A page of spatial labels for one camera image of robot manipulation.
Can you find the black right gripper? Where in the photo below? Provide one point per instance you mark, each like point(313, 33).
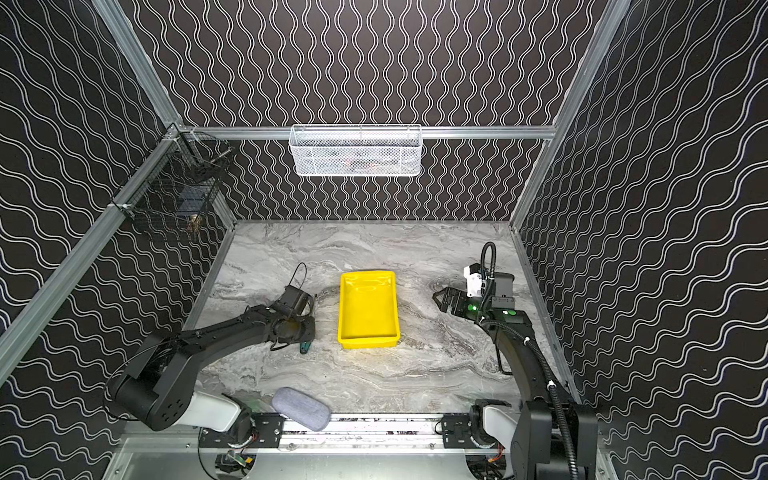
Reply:
point(458, 300)

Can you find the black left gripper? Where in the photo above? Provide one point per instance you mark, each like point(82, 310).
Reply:
point(298, 337)

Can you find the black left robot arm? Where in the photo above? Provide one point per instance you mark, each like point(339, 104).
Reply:
point(158, 386)

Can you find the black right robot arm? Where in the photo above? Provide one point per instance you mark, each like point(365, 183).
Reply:
point(552, 436)

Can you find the yellow plastic bin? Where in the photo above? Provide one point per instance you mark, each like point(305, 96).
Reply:
point(368, 310)

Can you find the grey fabric pad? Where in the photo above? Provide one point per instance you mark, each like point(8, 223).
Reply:
point(302, 408)

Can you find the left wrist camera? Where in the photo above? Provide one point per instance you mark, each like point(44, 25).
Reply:
point(295, 299)

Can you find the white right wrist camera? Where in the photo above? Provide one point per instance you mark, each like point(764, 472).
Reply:
point(474, 276)

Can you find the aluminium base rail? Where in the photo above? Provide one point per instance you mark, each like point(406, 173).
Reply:
point(401, 433)

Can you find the white wire mesh basket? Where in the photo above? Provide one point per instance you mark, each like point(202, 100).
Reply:
point(356, 150)

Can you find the black wire basket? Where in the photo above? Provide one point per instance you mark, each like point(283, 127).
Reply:
point(176, 201)

